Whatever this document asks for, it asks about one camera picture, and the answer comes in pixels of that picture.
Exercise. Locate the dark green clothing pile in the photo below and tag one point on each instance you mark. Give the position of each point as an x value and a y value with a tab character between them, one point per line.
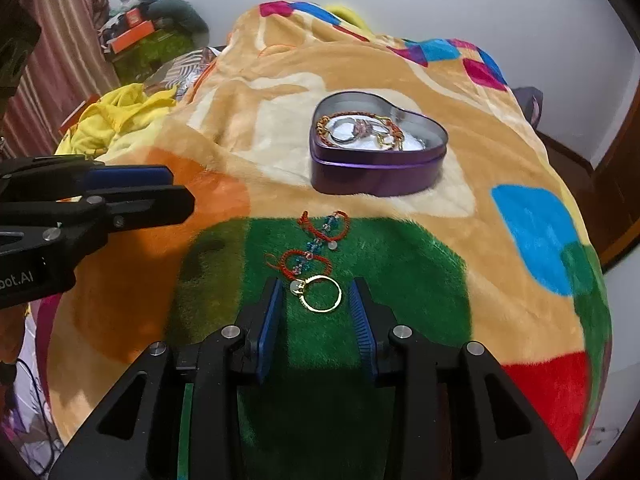
180	12

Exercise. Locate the orange box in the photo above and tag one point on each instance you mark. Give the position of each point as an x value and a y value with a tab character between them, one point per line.
131	36

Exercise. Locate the silver bangle in tin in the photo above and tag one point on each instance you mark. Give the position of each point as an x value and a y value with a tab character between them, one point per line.
348	130

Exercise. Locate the yellow cloth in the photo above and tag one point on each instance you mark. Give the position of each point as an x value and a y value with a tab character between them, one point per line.
119	112

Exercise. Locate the colourful plush blanket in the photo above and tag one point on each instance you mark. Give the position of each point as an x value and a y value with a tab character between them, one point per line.
496	250

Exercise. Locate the purple heart-shaped tin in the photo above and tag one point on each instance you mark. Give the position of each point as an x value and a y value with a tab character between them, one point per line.
402	155

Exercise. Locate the striped pink curtain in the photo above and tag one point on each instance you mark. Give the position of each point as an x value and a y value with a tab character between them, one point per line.
65	68

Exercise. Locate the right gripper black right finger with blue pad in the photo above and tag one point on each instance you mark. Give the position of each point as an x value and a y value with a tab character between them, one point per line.
372	324

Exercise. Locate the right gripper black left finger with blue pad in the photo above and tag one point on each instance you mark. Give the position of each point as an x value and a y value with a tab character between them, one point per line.
259	321

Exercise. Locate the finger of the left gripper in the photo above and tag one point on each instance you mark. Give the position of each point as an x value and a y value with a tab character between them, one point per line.
102	177
144	207

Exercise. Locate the wooden bed frame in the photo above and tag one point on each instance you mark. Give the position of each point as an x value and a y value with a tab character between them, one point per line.
607	193

